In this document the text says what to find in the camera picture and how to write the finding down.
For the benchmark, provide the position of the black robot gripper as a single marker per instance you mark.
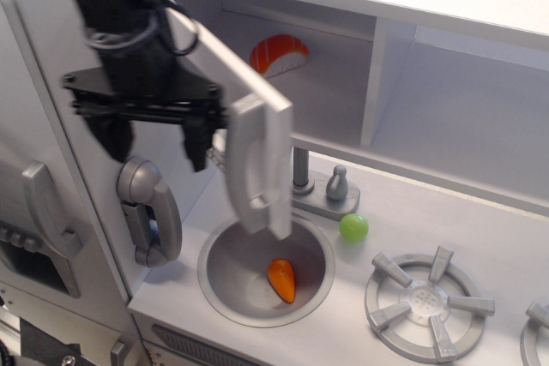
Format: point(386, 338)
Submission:
point(140, 78)

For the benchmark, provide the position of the grey toy telephone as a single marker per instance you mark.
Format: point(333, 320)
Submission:
point(151, 213)

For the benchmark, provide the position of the salmon sushi toy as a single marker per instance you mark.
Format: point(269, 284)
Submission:
point(278, 54)

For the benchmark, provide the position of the silver toy sink basin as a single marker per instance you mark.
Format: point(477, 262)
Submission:
point(233, 272)

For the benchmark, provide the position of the grey ice dispenser panel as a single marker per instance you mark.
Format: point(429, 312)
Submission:
point(28, 256)

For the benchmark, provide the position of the orange toy carrot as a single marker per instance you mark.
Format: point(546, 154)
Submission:
point(282, 279)

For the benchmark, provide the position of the grey toy faucet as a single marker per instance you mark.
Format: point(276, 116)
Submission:
point(331, 196)

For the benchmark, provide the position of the green plastic ball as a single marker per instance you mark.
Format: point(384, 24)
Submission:
point(354, 227)

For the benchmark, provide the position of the silver stove burner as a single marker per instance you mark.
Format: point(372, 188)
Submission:
point(537, 322)
point(424, 307)

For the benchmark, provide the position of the grey fridge door handle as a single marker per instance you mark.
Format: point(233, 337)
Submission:
point(46, 209)

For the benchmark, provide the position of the grey oven door handle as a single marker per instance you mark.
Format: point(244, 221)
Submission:
point(119, 353)

